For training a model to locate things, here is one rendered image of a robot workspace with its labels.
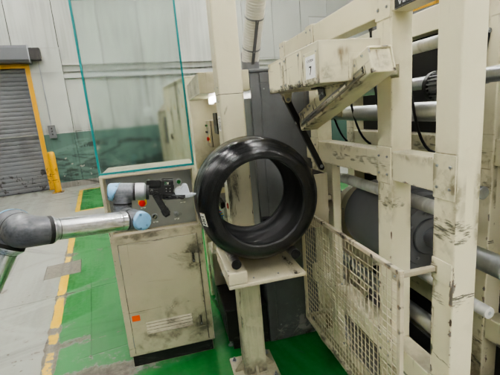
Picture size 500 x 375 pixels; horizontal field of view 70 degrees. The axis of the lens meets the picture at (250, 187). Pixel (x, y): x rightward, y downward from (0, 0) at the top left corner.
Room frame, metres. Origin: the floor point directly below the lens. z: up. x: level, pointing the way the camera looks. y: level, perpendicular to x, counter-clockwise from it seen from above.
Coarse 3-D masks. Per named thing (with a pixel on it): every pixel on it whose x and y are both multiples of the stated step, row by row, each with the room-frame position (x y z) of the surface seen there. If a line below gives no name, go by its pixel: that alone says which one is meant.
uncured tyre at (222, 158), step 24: (240, 144) 1.52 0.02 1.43; (264, 144) 1.53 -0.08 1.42; (216, 168) 1.48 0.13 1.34; (288, 168) 1.80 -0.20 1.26; (216, 192) 1.46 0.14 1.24; (288, 192) 1.81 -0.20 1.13; (312, 192) 1.56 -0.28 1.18; (216, 216) 1.46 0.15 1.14; (288, 216) 1.78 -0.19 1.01; (312, 216) 1.58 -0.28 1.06; (216, 240) 1.48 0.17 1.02; (240, 240) 1.49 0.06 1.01; (264, 240) 1.72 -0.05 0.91; (288, 240) 1.53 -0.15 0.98
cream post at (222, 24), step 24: (216, 0) 1.86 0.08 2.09; (216, 24) 1.86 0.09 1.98; (216, 48) 1.85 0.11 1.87; (216, 72) 1.86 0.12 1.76; (240, 72) 1.88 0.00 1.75; (216, 96) 1.94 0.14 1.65; (240, 96) 1.88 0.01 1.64; (240, 120) 1.87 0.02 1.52; (240, 168) 1.87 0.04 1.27; (240, 192) 1.87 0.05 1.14; (240, 216) 1.86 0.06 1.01; (240, 288) 1.85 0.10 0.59; (240, 312) 1.86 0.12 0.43; (240, 336) 1.93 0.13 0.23; (264, 360) 1.88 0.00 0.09
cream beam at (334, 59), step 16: (304, 48) 1.42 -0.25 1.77; (320, 48) 1.31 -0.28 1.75; (336, 48) 1.32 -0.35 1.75; (352, 48) 1.34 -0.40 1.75; (272, 64) 1.82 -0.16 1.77; (288, 64) 1.60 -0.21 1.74; (304, 64) 1.42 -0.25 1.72; (320, 64) 1.31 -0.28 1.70; (336, 64) 1.32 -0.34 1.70; (352, 64) 1.33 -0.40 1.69; (272, 80) 1.83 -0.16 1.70; (288, 80) 1.61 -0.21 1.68; (304, 80) 1.43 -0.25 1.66; (320, 80) 1.31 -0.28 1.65; (336, 80) 1.32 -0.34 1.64
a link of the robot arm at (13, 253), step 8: (0, 216) 1.18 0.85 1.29; (8, 216) 1.14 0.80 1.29; (0, 224) 1.13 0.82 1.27; (0, 240) 1.13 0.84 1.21; (0, 248) 1.13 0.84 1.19; (8, 248) 1.14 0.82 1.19; (16, 248) 1.15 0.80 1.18; (24, 248) 1.18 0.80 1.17; (0, 256) 1.13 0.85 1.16; (8, 256) 1.14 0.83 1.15; (16, 256) 1.18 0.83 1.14; (0, 264) 1.13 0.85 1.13; (8, 264) 1.14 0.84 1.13; (0, 272) 1.12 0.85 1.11; (8, 272) 1.15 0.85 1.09; (0, 280) 1.12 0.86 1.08; (0, 288) 1.12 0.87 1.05
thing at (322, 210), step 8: (312, 168) 2.08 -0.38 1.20; (320, 176) 1.89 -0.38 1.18; (320, 184) 1.89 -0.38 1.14; (320, 192) 1.89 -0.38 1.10; (320, 200) 1.89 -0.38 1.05; (320, 208) 1.89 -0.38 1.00; (328, 208) 1.90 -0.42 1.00; (320, 216) 1.89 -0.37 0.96; (328, 216) 1.90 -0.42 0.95; (312, 224) 1.88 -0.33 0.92; (320, 224) 1.89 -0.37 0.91
